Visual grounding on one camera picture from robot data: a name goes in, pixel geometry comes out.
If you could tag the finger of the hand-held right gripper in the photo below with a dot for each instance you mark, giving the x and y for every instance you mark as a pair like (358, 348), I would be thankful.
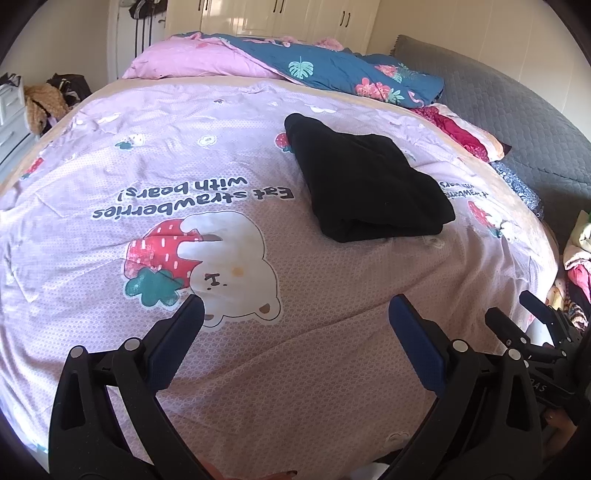
(508, 330)
(540, 309)

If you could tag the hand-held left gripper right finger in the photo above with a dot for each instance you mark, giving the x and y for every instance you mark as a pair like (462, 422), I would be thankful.
(415, 350)

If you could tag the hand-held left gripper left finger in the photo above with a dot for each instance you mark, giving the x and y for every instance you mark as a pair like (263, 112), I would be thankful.
(178, 341)

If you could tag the black long-sleeve sweater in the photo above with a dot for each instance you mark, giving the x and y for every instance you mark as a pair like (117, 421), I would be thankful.
(369, 184)

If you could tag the colourful clothes pile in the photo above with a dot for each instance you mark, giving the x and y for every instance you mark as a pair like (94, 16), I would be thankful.
(579, 263)

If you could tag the person's right hand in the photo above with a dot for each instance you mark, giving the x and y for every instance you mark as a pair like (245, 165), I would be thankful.
(561, 429)

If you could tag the person's left hand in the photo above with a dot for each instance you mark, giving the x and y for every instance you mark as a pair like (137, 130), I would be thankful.
(272, 475)

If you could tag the blue patterned pillow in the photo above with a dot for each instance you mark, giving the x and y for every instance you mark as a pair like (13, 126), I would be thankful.
(519, 184)

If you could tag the pink printed bedsheet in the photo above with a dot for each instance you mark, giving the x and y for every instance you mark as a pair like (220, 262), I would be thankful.
(138, 161)

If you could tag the red patterned pillow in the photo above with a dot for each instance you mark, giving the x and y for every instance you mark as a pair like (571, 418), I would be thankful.
(461, 134)

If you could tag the grey quilted headboard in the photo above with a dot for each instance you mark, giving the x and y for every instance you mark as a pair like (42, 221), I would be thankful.
(508, 106)

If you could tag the beige cloth pile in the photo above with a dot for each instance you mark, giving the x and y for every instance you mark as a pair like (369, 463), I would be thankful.
(44, 106)

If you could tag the white drawer cabinet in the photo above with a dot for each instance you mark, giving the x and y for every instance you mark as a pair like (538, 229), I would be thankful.
(14, 120)

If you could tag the black bag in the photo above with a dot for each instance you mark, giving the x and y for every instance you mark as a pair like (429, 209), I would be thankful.
(69, 85)

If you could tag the pink pillow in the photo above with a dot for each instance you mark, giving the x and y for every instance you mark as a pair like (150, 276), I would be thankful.
(194, 57)

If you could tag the blue floral duvet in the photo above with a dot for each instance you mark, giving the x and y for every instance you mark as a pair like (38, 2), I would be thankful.
(323, 64)

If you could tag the white door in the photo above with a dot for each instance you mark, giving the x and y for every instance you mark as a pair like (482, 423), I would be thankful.
(122, 41)

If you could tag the hanging bags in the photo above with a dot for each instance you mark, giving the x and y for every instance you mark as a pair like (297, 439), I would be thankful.
(145, 7)

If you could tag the cream wardrobe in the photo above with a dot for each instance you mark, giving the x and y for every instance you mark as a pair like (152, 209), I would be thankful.
(277, 16)

